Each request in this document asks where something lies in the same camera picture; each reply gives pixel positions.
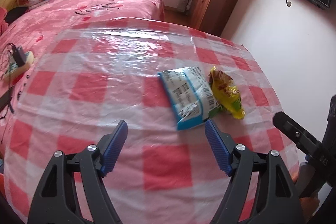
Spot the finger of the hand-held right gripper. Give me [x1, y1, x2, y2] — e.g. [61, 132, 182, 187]
[272, 112, 324, 156]

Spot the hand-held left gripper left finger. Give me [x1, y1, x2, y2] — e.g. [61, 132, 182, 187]
[28, 120, 129, 224]

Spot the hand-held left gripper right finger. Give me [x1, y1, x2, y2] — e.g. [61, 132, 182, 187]
[205, 119, 302, 224]

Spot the yellow green snack wrapper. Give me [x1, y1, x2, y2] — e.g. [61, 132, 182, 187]
[208, 67, 246, 120]

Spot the blue and white packet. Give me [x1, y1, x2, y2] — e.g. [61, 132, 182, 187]
[157, 67, 219, 131]

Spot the person's right hand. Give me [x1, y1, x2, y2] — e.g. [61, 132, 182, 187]
[300, 197, 320, 217]

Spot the black flat device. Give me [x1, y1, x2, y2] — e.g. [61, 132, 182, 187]
[0, 91, 11, 112]

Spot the beige power strip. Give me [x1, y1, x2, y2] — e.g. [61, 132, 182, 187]
[3, 50, 35, 80]

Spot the black charger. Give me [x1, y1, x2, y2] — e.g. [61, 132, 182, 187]
[12, 46, 27, 67]

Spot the brown wooden cabinet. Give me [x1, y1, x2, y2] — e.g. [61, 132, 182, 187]
[189, 0, 244, 37]

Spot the bed with pink bedspread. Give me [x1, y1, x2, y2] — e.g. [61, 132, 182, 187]
[0, 0, 165, 125]

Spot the black cloth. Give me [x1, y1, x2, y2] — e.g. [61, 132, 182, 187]
[4, 6, 30, 24]

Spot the pink pillow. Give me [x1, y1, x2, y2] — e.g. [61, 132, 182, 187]
[0, 6, 8, 35]

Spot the black cable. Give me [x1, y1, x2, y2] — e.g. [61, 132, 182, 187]
[0, 43, 17, 119]

